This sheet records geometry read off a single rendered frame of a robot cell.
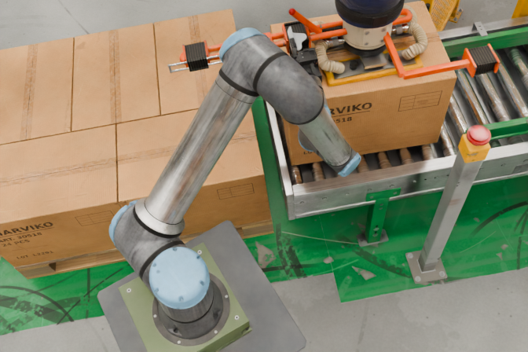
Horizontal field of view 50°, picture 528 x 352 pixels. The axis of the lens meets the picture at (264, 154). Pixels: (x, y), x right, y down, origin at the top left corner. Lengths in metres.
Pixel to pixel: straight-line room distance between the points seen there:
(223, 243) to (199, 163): 0.54
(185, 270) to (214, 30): 1.58
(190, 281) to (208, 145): 0.35
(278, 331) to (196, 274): 0.42
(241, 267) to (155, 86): 1.09
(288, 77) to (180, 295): 0.61
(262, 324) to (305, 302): 0.82
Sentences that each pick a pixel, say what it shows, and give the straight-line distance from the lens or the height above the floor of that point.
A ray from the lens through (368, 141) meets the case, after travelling 2.24.
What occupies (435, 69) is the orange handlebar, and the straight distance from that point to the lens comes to 1.90.
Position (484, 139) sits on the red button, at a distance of 1.82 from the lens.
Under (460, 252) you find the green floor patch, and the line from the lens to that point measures 2.78.
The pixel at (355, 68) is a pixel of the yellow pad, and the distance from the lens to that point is 2.02.
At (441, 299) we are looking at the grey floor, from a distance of 2.68.
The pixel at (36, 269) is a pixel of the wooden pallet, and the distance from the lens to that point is 2.89.
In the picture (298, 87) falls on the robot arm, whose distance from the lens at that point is 1.30.
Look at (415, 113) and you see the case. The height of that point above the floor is 0.78.
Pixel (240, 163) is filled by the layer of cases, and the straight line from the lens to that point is 2.32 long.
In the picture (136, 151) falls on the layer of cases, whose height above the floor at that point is 0.54.
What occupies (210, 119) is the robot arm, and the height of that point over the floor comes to 1.39.
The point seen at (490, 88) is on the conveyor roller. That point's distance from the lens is 2.61.
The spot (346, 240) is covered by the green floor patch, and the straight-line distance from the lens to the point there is 2.73.
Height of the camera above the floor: 2.48
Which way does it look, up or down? 56 degrees down
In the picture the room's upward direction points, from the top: 9 degrees counter-clockwise
